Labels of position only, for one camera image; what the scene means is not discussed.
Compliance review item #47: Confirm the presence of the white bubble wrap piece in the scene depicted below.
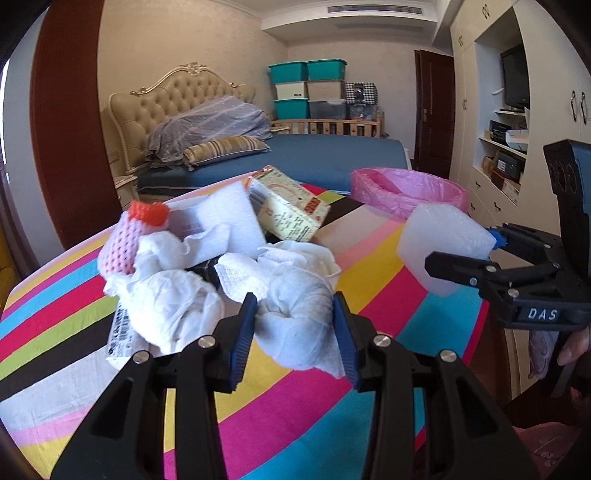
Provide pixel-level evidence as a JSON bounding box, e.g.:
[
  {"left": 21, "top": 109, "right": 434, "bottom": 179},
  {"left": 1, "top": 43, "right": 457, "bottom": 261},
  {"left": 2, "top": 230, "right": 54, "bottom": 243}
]
[{"left": 397, "top": 203, "right": 495, "bottom": 298}]

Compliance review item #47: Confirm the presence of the white printed paper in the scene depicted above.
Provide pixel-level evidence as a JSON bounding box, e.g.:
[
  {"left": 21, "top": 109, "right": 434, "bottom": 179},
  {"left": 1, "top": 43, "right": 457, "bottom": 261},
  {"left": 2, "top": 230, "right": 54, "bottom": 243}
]
[{"left": 164, "top": 196, "right": 208, "bottom": 241}]

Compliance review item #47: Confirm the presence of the person's right hand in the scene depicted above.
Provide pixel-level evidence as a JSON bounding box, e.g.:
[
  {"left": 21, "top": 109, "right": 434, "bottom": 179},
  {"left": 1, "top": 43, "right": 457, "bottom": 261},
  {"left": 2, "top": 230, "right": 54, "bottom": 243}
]
[{"left": 556, "top": 325, "right": 591, "bottom": 370}]

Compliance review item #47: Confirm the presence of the grey fuzzy cloth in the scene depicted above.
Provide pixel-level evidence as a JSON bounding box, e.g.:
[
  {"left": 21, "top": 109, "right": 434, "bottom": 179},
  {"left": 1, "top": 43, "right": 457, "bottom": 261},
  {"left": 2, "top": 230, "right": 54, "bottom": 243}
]
[{"left": 529, "top": 329, "right": 560, "bottom": 380}]

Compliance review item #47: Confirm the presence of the striped colourful tablecloth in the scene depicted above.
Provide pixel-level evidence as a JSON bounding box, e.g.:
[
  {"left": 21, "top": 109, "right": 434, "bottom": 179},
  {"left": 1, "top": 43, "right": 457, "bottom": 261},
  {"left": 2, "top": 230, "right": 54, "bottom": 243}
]
[{"left": 0, "top": 182, "right": 490, "bottom": 480}]

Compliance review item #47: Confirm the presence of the yellow cardboard box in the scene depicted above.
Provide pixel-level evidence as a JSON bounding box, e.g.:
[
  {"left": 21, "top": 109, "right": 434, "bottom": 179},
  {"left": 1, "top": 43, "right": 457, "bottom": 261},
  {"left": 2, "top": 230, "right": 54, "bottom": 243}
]
[{"left": 247, "top": 166, "right": 332, "bottom": 243}]

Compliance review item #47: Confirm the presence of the grey striped duvet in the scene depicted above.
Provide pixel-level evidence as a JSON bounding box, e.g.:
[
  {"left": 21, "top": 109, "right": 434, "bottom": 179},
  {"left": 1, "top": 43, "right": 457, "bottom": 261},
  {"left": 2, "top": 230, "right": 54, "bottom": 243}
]
[{"left": 147, "top": 95, "right": 273, "bottom": 168}]

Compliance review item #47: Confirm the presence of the striped brown pillow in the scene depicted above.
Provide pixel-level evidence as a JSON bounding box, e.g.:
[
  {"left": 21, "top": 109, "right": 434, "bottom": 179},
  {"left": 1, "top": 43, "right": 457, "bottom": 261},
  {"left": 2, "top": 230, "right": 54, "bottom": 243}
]
[{"left": 183, "top": 136, "right": 271, "bottom": 168}]

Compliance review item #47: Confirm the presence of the white built-in wardrobe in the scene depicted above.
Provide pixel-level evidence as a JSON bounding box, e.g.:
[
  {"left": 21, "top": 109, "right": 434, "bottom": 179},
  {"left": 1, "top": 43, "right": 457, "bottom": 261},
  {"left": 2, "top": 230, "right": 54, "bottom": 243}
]
[{"left": 449, "top": 0, "right": 591, "bottom": 222}]

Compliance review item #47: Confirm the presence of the pink-lined trash bin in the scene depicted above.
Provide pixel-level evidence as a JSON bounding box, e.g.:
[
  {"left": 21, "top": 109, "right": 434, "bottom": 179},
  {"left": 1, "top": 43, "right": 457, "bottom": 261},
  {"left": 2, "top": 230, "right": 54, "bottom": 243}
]
[{"left": 349, "top": 167, "right": 469, "bottom": 221}]

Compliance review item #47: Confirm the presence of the teal storage box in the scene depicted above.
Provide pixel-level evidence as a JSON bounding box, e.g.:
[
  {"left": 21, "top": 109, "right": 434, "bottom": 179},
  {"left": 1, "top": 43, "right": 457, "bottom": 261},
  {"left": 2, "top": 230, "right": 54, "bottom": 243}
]
[
  {"left": 269, "top": 62, "right": 309, "bottom": 85},
  {"left": 274, "top": 98, "right": 311, "bottom": 120},
  {"left": 305, "top": 58, "right": 348, "bottom": 81}
]

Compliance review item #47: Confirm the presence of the red-brown wooden panel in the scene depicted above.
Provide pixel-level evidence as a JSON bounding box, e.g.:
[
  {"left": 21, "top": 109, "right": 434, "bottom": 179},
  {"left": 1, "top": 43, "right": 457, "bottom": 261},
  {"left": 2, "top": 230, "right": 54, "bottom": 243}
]
[{"left": 30, "top": 0, "right": 122, "bottom": 250}]

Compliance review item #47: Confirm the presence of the clear grey storage box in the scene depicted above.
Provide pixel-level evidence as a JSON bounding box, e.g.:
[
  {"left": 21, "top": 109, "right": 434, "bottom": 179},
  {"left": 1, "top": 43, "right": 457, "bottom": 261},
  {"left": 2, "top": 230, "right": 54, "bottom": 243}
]
[{"left": 308, "top": 98, "right": 347, "bottom": 120}]

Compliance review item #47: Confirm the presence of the white storage box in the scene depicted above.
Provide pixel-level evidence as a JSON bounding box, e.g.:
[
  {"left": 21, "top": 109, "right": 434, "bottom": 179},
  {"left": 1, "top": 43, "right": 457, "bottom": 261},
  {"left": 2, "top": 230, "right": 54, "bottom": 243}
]
[{"left": 275, "top": 82, "right": 309, "bottom": 101}]

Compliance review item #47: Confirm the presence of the white barcode packet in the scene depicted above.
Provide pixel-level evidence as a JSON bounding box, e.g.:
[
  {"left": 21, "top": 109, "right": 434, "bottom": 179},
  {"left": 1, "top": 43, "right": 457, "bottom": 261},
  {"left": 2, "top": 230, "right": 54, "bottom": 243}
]
[{"left": 105, "top": 302, "right": 155, "bottom": 370}]

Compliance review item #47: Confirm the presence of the pink patterned cloth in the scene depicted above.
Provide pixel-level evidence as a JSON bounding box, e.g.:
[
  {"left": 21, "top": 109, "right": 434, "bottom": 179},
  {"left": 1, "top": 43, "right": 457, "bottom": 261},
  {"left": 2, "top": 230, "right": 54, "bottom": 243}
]
[{"left": 512, "top": 424, "right": 583, "bottom": 468}]

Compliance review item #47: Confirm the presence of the cream nightstand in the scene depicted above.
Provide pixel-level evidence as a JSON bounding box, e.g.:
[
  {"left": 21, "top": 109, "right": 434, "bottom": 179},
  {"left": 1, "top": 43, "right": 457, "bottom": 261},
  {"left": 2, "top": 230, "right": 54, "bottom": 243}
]
[{"left": 113, "top": 173, "right": 139, "bottom": 208}]

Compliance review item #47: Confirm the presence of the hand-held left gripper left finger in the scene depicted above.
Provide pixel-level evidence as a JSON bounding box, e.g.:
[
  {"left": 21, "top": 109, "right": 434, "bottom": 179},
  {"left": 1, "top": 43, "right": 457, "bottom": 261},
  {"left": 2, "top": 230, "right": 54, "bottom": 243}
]
[{"left": 50, "top": 292, "right": 258, "bottom": 480}]

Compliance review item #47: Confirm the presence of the wooden crib rail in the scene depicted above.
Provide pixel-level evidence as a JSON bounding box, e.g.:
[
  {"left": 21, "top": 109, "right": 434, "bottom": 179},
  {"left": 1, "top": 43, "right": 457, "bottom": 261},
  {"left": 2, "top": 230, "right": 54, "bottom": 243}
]
[{"left": 270, "top": 111, "right": 386, "bottom": 138}]

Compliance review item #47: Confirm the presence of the white foam sheet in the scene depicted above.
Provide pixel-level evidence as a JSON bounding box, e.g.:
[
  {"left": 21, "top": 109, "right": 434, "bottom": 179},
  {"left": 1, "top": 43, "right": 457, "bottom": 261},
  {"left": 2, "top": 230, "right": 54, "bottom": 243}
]
[{"left": 196, "top": 181, "right": 269, "bottom": 252}]

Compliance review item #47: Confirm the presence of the black television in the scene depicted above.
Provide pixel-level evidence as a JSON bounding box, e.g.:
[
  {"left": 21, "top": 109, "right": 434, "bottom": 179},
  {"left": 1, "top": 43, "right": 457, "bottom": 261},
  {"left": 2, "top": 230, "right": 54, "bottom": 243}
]
[{"left": 500, "top": 45, "right": 529, "bottom": 110}]

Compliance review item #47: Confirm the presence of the beige tufted headboard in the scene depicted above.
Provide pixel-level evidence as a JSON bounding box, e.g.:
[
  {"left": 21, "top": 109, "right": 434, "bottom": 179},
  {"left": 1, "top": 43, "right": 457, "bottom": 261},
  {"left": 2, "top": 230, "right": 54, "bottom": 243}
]
[{"left": 108, "top": 61, "right": 257, "bottom": 174}]

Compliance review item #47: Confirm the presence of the white tissue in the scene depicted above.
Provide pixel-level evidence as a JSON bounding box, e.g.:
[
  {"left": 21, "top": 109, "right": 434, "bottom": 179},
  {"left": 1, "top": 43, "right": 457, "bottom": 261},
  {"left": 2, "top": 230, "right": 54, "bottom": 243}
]
[
  {"left": 215, "top": 240, "right": 347, "bottom": 380},
  {"left": 104, "top": 231, "right": 225, "bottom": 356}
]

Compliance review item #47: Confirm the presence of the brown cardboard box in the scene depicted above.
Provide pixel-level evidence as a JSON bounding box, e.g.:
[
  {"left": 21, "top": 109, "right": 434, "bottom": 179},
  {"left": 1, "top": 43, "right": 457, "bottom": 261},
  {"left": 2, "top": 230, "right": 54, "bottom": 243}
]
[{"left": 492, "top": 171, "right": 522, "bottom": 199}]

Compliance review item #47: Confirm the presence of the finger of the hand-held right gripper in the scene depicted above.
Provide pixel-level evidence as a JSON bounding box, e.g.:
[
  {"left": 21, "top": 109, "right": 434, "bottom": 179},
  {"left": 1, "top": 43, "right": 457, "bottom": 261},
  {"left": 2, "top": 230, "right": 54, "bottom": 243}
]
[
  {"left": 424, "top": 250, "right": 522, "bottom": 301},
  {"left": 486, "top": 223, "right": 561, "bottom": 265}
]

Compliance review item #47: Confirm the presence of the black white checked bag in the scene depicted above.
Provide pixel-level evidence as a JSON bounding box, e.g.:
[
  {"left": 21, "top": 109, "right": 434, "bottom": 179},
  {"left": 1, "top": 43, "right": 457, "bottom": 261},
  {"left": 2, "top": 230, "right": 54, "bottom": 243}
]
[{"left": 344, "top": 82, "right": 379, "bottom": 106}]

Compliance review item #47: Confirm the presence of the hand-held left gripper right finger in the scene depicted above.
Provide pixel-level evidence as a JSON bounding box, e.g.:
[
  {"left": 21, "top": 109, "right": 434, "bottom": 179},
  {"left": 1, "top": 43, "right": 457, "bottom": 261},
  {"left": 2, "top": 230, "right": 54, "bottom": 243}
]
[{"left": 331, "top": 292, "right": 541, "bottom": 480}]

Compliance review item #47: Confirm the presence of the orange foam net sleeve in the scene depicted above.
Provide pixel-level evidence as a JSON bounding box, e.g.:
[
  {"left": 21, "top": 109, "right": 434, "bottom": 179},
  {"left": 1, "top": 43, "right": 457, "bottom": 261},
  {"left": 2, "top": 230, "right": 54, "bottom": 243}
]
[{"left": 128, "top": 200, "right": 170, "bottom": 228}]

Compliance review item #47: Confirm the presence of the beige storage box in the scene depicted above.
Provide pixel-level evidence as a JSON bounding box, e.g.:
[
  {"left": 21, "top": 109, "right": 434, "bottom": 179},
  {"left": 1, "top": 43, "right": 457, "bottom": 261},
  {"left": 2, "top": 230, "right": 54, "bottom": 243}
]
[{"left": 307, "top": 80, "right": 346, "bottom": 101}]

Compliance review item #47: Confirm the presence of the dark grey shelf box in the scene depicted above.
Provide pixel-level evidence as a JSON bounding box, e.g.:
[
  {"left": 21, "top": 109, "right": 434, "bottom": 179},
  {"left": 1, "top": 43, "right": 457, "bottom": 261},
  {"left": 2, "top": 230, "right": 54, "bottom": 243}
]
[{"left": 493, "top": 151, "right": 527, "bottom": 174}]

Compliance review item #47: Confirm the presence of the dark wooden door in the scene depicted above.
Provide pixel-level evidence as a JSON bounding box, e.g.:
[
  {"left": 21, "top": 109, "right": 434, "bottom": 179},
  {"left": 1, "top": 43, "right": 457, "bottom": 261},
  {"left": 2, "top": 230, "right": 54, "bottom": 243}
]
[{"left": 413, "top": 49, "right": 457, "bottom": 178}]

